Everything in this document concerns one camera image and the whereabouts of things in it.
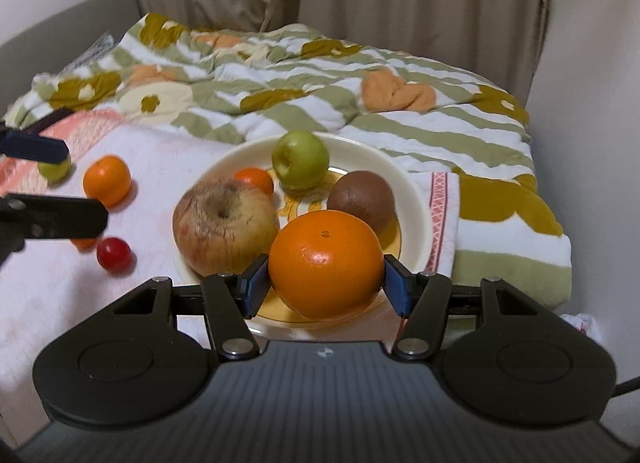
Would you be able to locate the grey patterned pillow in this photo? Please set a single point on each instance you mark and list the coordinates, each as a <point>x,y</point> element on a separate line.
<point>97,49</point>

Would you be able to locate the green apple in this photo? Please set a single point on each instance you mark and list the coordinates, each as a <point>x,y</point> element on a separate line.
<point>300,160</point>
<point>52,173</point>

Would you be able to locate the pink floral tablecloth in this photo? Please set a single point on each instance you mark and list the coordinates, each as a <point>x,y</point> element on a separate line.
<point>150,158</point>

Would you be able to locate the small tangerine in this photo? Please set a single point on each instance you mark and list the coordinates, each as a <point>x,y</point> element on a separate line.
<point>84,243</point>
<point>252,178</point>

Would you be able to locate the red cherry tomato far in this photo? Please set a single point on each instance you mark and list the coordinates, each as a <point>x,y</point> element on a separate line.
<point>115,254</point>

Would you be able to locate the large orange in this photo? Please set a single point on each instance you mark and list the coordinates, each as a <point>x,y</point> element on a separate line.
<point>325,263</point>

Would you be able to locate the green striped floral blanket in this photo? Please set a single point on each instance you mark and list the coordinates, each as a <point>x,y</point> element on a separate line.
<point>400,133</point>

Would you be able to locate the medium orange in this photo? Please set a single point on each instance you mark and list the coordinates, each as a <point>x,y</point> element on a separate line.
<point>106,183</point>

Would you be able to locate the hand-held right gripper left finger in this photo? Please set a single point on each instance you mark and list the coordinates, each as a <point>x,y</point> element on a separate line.
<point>256,288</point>

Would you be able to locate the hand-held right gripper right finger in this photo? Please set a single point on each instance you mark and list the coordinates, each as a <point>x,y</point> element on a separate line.
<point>397,288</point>

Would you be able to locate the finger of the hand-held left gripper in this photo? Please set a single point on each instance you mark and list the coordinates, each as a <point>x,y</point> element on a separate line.
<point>60,217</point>
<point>35,147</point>

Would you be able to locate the cream oval cartoon plate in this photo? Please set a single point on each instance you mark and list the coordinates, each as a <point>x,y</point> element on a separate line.
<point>380,163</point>

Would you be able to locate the brown kiwi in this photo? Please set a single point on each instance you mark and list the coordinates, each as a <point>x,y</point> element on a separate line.
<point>362,200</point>

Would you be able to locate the grey padded headboard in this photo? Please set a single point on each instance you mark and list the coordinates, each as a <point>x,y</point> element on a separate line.
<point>50,28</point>

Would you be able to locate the large wrinkled apple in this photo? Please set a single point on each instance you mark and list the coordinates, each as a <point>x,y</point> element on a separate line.
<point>220,230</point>

